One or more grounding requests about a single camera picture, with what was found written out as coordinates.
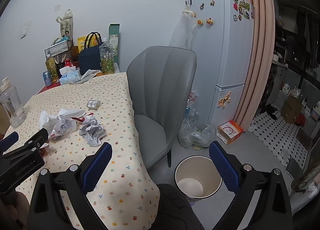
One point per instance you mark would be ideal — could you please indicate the pink curtain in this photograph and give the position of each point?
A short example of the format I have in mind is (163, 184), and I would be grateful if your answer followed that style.
(260, 62)

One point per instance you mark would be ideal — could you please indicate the torn red white carton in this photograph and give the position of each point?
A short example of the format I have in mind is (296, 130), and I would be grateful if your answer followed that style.
(78, 115)

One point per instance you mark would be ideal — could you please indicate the white plastic wrapper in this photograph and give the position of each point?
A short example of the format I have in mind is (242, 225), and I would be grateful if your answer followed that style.
(58, 125)

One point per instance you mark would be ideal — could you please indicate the wire mesh basket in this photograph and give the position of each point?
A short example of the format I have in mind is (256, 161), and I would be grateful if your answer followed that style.
(56, 49)

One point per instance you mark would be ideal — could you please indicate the dark trouser knee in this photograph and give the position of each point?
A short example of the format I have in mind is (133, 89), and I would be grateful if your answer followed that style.
(174, 211)

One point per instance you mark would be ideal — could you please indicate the blue drink can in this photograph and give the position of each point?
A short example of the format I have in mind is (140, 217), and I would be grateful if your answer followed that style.
(47, 78)

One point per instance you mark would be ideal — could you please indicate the grey bag with black handle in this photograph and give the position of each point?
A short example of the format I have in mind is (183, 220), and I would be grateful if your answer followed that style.
(305, 191)

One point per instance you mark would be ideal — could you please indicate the clear plastic garbage bag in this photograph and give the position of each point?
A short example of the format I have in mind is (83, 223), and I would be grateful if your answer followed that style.
(196, 135)

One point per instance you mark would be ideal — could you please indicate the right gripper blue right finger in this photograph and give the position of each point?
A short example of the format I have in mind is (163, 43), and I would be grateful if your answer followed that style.
(224, 166)

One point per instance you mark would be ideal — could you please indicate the yellow oil bottle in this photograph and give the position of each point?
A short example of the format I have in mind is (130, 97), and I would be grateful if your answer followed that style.
(51, 67)

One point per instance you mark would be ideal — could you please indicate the printed paper gift bag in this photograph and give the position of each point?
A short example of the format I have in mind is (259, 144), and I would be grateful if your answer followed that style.
(66, 24)

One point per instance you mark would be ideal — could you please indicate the white bag of recyclables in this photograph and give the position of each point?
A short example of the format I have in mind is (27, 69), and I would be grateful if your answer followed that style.
(190, 110)

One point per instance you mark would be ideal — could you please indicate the white mesh bag hanging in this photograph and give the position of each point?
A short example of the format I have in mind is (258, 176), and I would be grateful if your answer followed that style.
(183, 32)

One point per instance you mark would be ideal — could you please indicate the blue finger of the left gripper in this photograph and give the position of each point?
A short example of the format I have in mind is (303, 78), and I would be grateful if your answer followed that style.
(7, 142)
(32, 145)

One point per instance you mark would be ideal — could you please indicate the crumpled silver foil pack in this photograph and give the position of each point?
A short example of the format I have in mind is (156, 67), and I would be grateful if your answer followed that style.
(93, 104)

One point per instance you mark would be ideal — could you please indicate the white refrigerator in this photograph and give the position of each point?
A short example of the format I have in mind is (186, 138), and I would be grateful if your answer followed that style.
(222, 41)

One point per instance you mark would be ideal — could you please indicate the printed paper ball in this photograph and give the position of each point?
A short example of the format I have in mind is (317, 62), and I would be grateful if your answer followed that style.
(93, 132)

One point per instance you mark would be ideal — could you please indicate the blue tissue pack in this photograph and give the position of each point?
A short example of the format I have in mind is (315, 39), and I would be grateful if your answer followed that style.
(69, 75)

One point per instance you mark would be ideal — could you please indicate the cream round trash bin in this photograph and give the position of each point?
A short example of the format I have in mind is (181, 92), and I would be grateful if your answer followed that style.
(197, 178)

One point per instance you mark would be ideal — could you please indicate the navy tote bag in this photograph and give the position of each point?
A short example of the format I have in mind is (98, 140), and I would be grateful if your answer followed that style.
(89, 57)

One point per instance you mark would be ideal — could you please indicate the clear plastic water bottle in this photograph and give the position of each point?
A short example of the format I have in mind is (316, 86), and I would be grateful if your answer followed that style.
(12, 104)

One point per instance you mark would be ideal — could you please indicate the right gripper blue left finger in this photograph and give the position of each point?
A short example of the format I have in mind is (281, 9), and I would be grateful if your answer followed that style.
(93, 167)

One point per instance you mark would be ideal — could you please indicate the orange white cardboard box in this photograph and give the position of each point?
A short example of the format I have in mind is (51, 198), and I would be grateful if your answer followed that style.
(229, 132)

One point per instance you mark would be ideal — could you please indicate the grey upholstered chair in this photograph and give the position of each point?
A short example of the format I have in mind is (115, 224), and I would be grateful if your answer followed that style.
(160, 80)

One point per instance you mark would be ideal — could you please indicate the green tall box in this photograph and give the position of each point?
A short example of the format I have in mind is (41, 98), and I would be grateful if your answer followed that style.
(113, 39)

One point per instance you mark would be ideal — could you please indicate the brown cardboard box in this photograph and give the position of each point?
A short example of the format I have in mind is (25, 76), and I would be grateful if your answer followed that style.
(291, 109)

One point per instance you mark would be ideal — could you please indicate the yellow gecko fridge magnet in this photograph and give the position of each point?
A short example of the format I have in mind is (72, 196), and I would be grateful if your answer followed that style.
(223, 101)

